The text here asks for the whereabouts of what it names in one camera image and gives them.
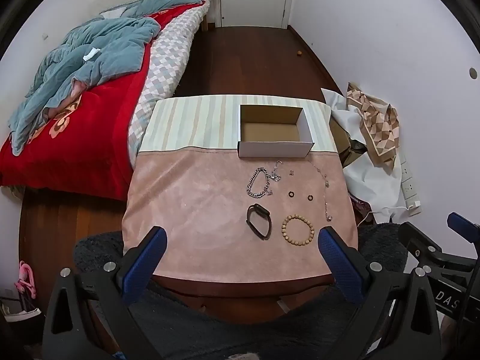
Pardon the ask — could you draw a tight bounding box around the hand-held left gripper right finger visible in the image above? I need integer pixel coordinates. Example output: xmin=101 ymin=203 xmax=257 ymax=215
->
xmin=317 ymin=226 xmax=442 ymax=360

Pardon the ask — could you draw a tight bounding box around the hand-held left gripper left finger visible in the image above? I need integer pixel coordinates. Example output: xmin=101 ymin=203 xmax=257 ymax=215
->
xmin=43 ymin=226 xmax=168 ymax=360

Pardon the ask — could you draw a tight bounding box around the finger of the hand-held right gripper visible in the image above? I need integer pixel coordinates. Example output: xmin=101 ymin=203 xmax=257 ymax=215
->
xmin=447 ymin=212 xmax=480 ymax=239
xmin=398 ymin=222 xmax=451 ymax=269

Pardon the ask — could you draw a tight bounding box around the wooden bead bracelet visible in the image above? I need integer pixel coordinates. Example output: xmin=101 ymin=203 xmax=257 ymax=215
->
xmin=281 ymin=214 xmax=315 ymax=248

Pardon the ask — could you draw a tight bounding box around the thin silver chain necklace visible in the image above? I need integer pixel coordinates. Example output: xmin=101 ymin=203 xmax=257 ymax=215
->
xmin=307 ymin=159 xmax=334 ymax=222

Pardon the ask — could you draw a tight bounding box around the black smart band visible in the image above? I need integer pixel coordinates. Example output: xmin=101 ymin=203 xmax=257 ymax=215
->
xmin=245 ymin=203 xmax=275 ymax=240

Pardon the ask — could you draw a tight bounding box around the silver pendant necklace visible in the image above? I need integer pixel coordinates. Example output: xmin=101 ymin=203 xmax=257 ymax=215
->
xmin=268 ymin=160 xmax=284 ymax=184

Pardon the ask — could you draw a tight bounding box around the silver chain bracelet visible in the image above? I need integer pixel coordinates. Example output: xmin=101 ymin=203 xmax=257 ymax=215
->
xmin=245 ymin=167 xmax=272 ymax=198

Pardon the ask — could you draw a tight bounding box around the white cardboard box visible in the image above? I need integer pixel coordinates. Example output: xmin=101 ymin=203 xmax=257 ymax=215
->
xmin=237 ymin=104 xmax=315 ymax=158

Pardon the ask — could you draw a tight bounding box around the white cloth pile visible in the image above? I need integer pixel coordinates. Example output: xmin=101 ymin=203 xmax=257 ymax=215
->
xmin=320 ymin=88 xmax=410 ymax=226

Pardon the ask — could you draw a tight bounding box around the pink slipper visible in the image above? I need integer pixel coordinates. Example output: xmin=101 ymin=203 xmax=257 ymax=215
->
xmin=15 ymin=262 xmax=38 ymax=301

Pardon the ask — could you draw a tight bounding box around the brown patterned scarf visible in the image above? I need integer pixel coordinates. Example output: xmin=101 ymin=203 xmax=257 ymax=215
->
xmin=345 ymin=82 xmax=400 ymax=168

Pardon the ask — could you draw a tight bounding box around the brown cardboard box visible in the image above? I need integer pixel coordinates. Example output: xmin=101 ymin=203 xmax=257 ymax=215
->
xmin=329 ymin=114 xmax=369 ymax=168

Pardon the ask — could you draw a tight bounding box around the dark sneaker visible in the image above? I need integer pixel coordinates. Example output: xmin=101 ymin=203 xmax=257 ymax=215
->
xmin=0 ymin=289 xmax=43 ymax=323

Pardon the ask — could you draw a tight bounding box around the bed with red cover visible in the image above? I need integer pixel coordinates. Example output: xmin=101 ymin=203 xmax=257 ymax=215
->
xmin=0 ymin=4 xmax=211 ymax=202

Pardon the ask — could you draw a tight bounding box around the striped pale table cloth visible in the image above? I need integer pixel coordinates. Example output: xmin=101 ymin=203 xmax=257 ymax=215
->
xmin=139 ymin=95 xmax=340 ymax=155

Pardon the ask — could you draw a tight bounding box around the checkered bed sheet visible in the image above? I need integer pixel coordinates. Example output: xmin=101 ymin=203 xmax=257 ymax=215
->
xmin=127 ymin=5 xmax=209 ymax=166

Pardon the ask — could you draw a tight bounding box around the teal quilt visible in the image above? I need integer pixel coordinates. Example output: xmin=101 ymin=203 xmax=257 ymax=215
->
xmin=7 ymin=0 xmax=208 ymax=157

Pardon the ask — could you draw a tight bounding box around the white cable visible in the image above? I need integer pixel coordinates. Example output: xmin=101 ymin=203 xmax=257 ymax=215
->
xmin=359 ymin=203 xmax=421 ymax=226

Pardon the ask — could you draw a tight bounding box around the white wall socket strip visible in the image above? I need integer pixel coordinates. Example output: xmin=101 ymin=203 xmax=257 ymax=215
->
xmin=399 ymin=154 xmax=423 ymax=217

